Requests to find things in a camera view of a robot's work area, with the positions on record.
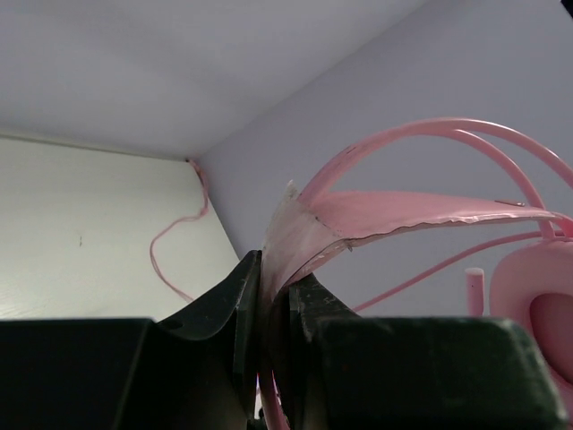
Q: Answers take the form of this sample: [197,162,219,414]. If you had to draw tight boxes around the pink headphone cable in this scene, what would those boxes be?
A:
[150,160,550,314]

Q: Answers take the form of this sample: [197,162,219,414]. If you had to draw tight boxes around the pink headphones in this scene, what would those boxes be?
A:
[259,118,572,429]

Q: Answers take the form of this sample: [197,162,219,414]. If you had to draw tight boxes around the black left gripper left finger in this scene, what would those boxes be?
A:
[1,251,261,429]

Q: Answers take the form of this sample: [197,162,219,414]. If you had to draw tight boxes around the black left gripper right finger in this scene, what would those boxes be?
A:
[272,276,569,429]

